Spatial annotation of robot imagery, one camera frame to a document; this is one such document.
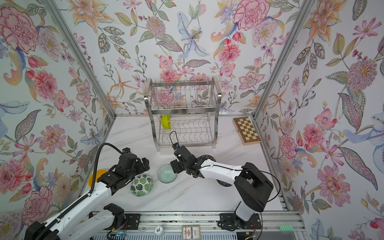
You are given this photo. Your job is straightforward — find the pale teal ceramic bowl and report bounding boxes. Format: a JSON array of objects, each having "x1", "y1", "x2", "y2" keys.
[{"x1": 157, "y1": 164, "x2": 178, "y2": 184}]

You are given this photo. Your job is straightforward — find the lime green plastic bowl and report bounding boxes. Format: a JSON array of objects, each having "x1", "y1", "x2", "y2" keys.
[{"x1": 161, "y1": 115, "x2": 171, "y2": 129}]

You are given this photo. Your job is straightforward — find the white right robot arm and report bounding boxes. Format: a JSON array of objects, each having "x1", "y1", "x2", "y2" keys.
[{"x1": 170, "y1": 143, "x2": 274, "y2": 223}]

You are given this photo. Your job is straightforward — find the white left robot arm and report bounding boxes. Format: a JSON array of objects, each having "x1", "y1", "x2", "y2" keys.
[{"x1": 25, "y1": 143, "x2": 150, "y2": 240}]

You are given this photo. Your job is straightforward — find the stainless steel dish rack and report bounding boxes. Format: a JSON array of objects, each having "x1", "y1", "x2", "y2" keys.
[{"x1": 144, "y1": 77, "x2": 223, "y2": 151}]

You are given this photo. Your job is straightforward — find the black white patterned bowl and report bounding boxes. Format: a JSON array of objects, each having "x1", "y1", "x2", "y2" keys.
[{"x1": 200, "y1": 155, "x2": 216, "y2": 162}]

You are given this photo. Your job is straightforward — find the green leaf pattern bowl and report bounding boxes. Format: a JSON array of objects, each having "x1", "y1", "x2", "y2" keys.
[{"x1": 130, "y1": 174, "x2": 154, "y2": 197}]

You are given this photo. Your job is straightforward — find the yellow plastic bowl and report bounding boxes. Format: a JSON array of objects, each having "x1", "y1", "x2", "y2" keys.
[{"x1": 88, "y1": 169, "x2": 107, "y2": 188}]

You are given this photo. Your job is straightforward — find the dark blue floral bowl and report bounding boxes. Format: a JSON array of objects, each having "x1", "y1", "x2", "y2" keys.
[{"x1": 217, "y1": 180, "x2": 232, "y2": 187}]

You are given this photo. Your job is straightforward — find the wooden chessboard box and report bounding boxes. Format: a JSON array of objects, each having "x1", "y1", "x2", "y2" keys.
[{"x1": 233, "y1": 117, "x2": 261, "y2": 146}]

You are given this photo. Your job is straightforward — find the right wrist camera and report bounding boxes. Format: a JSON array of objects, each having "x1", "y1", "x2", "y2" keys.
[{"x1": 172, "y1": 143, "x2": 180, "y2": 151}]

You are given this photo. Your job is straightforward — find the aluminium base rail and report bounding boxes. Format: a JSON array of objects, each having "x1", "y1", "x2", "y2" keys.
[{"x1": 93, "y1": 211, "x2": 309, "y2": 240}]

